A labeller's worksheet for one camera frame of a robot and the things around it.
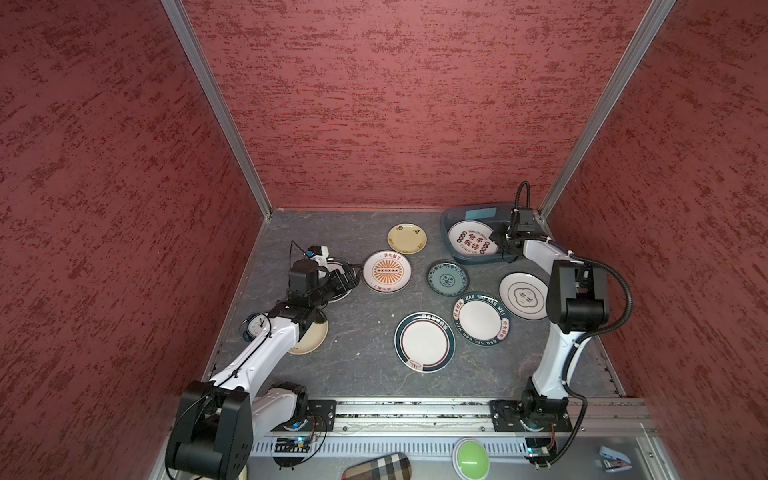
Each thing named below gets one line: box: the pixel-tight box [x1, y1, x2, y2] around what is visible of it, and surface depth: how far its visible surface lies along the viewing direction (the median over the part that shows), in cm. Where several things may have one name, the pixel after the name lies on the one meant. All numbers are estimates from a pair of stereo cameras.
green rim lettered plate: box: [453, 292, 510, 347], surface depth 94 cm
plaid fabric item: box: [341, 452, 412, 480], surface depth 66 cm
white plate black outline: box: [499, 272, 549, 320], surface depth 99 cm
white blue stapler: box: [599, 446, 633, 473], surface depth 69 cm
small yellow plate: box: [387, 222, 428, 255], surface depth 115 cm
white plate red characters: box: [448, 220, 499, 256], surface depth 115 cm
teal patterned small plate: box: [427, 261, 469, 297], surface depth 102 cm
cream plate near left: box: [288, 320, 329, 356], surface depth 87 cm
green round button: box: [452, 437, 491, 480], surface depth 69 cm
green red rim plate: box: [393, 312, 456, 374], surface depth 88 cm
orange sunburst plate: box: [362, 249, 412, 293], surface depth 105 cm
